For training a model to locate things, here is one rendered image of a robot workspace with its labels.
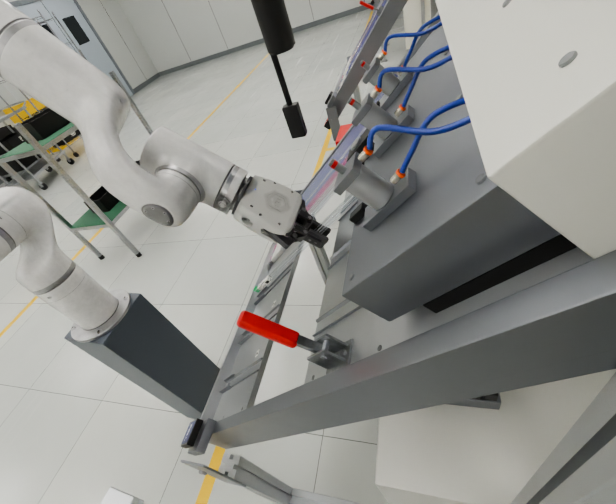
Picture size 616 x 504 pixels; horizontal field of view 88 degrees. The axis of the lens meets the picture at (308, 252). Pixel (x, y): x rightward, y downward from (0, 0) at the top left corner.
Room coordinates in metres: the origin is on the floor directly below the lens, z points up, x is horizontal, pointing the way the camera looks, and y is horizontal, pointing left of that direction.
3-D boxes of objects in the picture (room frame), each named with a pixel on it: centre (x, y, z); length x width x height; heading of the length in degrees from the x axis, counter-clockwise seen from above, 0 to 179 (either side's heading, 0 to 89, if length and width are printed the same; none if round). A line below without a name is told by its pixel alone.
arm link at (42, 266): (0.82, 0.65, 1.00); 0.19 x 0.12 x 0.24; 155
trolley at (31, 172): (5.42, 3.26, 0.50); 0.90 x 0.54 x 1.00; 166
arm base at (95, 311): (0.79, 0.67, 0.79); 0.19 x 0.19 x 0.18
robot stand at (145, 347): (0.79, 0.67, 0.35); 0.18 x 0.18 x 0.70; 59
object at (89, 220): (2.71, 1.24, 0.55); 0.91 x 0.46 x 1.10; 152
